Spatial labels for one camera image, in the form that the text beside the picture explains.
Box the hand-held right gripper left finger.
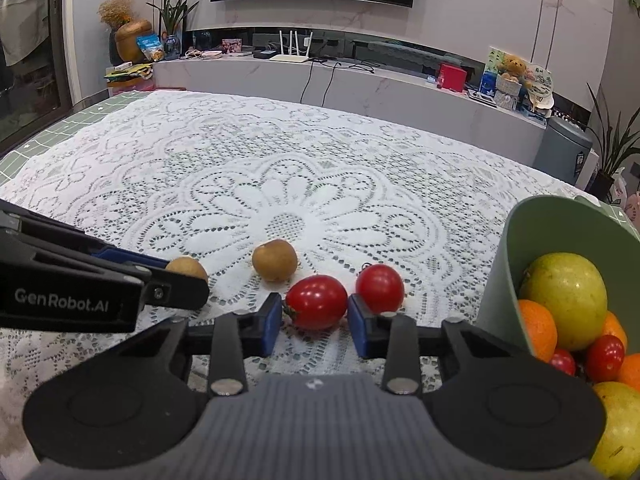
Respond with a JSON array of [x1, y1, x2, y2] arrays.
[[114, 292, 284, 397]]

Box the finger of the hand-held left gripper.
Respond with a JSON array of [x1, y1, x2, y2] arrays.
[[0, 229, 211, 312], [0, 199, 170, 271]]

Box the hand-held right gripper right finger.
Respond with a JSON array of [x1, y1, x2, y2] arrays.
[[347, 292, 521, 396]]

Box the small brown kiwi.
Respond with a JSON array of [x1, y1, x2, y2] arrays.
[[165, 256, 209, 286], [251, 239, 299, 282]]

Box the red tomato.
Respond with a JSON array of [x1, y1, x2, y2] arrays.
[[585, 334, 626, 382], [284, 275, 349, 331], [548, 347, 577, 376], [355, 264, 405, 315]]

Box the orange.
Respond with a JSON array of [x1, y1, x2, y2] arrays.
[[517, 299, 558, 363], [616, 352, 640, 392], [600, 310, 628, 351]]

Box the green bowl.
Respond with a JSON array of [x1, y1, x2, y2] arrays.
[[475, 195, 640, 386]]

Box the white lace tablecloth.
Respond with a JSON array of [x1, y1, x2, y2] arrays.
[[0, 91, 596, 466]]

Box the stack of papers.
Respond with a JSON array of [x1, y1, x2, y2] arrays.
[[104, 61, 153, 93]]

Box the blue snack bag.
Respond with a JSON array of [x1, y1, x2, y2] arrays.
[[136, 34, 166, 63]]

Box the brown round vase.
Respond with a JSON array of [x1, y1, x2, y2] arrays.
[[114, 19, 153, 65]]

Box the green plant in glass vase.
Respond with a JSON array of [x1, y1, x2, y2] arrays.
[[146, 0, 206, 61]]

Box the dried flowers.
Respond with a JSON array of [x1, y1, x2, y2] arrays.
[[97, 0, 136, 28]]

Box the white router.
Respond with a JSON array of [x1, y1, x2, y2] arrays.
[[269, 30, 315, 64]]

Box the red box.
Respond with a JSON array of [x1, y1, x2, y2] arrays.
[[436, 62, 468, 93]]

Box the grey trash can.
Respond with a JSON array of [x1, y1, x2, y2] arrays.
[[532, 116, 595, 186]]

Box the white basket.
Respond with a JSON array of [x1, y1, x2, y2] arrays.
[[495, 77, 523, 111]]

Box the white plastic bag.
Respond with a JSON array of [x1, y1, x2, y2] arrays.
[[611, 167, 628, 206]]

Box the brown teddy bear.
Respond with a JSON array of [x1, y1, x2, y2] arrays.
[[497, 55, 531, 83]]

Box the printed picture card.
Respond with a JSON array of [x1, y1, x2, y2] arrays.
[[487, 46, 555, 106]]

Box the long-leaf potted plant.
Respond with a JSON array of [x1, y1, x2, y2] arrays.
[[585, 82, 640, 198]]

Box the black cable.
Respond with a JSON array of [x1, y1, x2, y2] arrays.
[[300, 59, 381, 106]]

